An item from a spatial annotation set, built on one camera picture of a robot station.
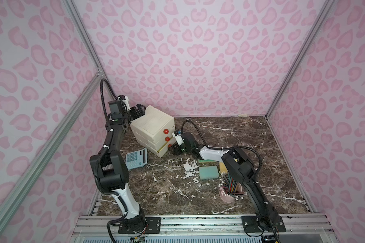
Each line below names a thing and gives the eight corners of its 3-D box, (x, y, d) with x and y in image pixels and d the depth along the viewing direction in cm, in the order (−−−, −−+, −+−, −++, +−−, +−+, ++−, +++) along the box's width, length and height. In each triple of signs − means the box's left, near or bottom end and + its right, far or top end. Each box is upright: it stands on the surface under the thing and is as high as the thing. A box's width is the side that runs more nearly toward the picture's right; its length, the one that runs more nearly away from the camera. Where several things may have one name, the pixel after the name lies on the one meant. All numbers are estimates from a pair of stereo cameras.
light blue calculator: (127, 170, 94) (125, 167, 91) (127, 155, 101) (125, 152, 98) (148, 164, 96) (147, 162, 94) (147, 150, 103) (145, 147, 100)
